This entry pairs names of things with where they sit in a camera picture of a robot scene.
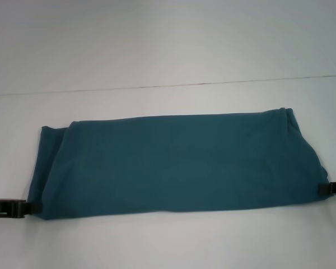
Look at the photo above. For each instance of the teal blue printed t-shirt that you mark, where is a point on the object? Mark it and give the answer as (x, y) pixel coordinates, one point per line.
(170, 162)

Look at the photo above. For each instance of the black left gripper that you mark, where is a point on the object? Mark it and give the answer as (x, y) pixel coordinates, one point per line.
(1, 207)

